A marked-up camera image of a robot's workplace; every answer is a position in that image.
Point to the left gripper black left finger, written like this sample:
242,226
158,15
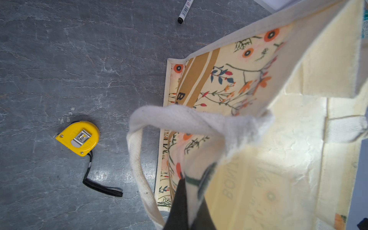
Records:
178,217

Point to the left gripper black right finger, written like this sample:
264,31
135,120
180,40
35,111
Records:
203,220

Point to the cream floral tote bag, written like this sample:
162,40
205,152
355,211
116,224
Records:
265,124

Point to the yellow tape measure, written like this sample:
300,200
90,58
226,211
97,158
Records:
81,137

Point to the black white marker pen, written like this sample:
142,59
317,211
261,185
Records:
184,11

